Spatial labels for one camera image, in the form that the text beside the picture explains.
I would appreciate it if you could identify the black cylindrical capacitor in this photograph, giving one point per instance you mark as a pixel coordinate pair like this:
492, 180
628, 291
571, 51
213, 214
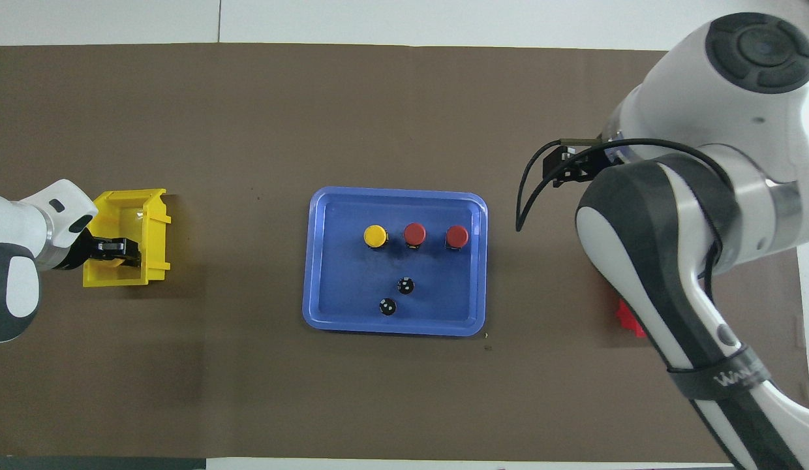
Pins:
387, 306
405, 285

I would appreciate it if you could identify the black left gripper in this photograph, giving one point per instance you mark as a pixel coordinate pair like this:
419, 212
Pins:
85, 251

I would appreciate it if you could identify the blue plastic tray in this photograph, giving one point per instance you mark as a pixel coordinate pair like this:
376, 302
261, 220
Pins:
339, 307

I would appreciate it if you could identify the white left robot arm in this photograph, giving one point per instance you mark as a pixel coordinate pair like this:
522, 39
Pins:
13, 228

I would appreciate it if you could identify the brown paper mat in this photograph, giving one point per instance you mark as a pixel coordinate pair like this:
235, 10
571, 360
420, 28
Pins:
248, 391

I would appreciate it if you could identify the red plastic bin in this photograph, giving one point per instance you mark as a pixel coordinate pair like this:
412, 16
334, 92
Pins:
629, 320

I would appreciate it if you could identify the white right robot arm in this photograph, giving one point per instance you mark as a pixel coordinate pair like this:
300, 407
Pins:
672, 248

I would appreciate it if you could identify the red push button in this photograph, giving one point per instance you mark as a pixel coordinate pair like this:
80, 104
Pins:
457, 235
414, 233

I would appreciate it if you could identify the yellow plastic bin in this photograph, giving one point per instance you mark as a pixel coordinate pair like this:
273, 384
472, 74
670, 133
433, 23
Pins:
153, 222

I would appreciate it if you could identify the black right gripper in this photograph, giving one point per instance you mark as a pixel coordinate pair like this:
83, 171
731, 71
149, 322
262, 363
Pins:
571, 166

